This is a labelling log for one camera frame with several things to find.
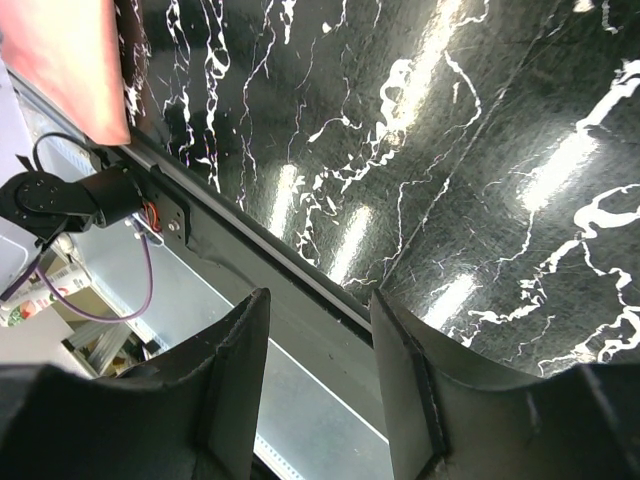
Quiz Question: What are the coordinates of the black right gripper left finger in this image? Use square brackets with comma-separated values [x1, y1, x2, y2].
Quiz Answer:
[1, 289, 271, 479]

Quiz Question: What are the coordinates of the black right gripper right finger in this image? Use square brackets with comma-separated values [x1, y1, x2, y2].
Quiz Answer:
[370, 292, 639, 479]

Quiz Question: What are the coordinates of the aluminium frame rail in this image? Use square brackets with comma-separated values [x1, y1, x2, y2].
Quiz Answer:
[9, 73, 371, 342]

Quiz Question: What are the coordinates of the left slotted cable duct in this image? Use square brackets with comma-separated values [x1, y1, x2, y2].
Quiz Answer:
[254, 434, 304, 480]

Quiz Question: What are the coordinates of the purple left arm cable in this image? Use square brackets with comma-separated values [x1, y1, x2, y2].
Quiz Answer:
[0, 130, 154, 325]

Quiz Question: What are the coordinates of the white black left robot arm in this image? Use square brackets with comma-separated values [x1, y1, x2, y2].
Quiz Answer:
[1, 165, 143, 249]

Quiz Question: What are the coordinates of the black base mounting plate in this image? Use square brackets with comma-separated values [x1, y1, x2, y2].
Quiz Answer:
[134, 165, 386, 432]

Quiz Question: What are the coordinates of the pink t shirt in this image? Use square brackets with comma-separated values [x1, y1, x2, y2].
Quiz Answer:
[1, 1, 131, 146]

